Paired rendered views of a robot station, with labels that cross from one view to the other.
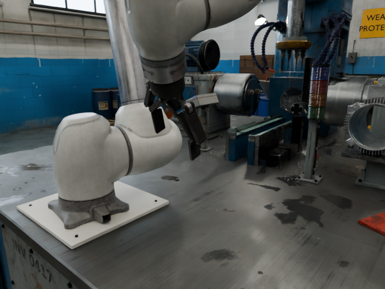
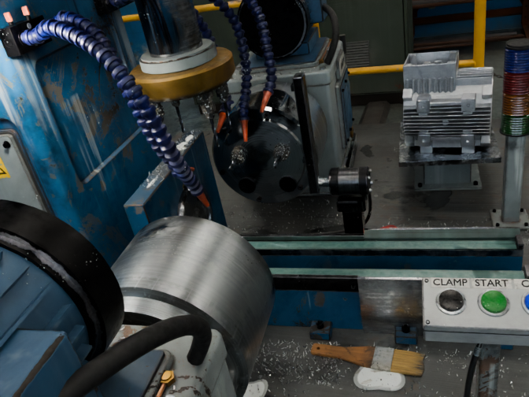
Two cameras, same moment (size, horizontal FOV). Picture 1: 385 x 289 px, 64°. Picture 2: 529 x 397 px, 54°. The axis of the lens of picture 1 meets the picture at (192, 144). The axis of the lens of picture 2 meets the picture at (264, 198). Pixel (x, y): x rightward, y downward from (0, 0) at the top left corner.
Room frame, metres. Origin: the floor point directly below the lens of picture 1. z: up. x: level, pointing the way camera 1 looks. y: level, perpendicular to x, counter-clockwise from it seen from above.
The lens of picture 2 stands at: (1.90, 0.33, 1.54)
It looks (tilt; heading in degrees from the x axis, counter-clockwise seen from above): 29 degrees down; 253
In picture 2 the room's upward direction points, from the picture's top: 12 degrees counter-clockwise
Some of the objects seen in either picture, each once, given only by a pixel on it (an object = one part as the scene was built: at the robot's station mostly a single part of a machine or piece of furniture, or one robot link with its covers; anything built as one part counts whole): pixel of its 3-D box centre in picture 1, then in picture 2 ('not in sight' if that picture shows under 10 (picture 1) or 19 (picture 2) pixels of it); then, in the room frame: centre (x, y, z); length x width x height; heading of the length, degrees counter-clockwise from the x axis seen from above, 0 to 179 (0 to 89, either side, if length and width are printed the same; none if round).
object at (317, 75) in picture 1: (320, 73); (520, 57); (1.09, -0.44, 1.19); 0.06 x 0.06 x 0.04
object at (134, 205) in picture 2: (295, 106); (174, 236); (1.83, -0.61, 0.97); 0.30 x 0.11 x 0.34; 54
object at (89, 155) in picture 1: (87, 152); not in sight; (0.83, 0.30, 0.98); 0.18 x 0.16 x 0.22; 129
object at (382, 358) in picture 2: not in sight; (365, 356); (1.59, -0.26, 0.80); 0.21 x 0.05 x 0.01; 137
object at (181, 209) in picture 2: (292, 100); (197, 219); (1.77, -0.57, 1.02); 0.15 x 0.02 x 0.15; 54
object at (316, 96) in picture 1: (317, 99); (517, 100); (1.09, -0.44, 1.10); 0.06 x 0.06 x 0.04
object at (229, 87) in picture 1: (230, 94); (166, 345); (1.91, -0.23, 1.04); 0.37 x 0.25 x 0.25; 54
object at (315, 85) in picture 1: (318, 86); (519, 79); (1.09, -0.44, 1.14); 0.06 x 0.06 x 0.04
